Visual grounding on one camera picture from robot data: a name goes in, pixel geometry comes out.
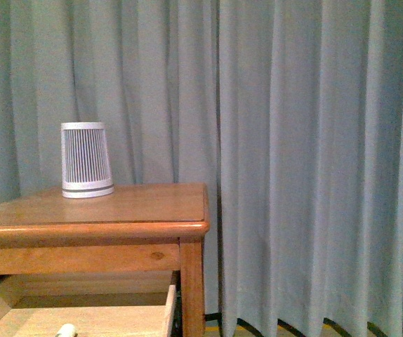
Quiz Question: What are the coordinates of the wooden nightstand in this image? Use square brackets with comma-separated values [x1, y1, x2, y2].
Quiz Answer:
[0, 183, 210, 336]

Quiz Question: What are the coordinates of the wooden drawer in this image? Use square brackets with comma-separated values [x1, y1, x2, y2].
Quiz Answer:
[0, 271, 178, 336]

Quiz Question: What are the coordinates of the white medicine bottle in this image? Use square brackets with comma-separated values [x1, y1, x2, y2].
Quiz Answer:
[55, 324, 77, 337]

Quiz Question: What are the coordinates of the grey curtain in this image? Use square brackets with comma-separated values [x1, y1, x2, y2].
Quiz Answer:
[0, 1, 403, 336]

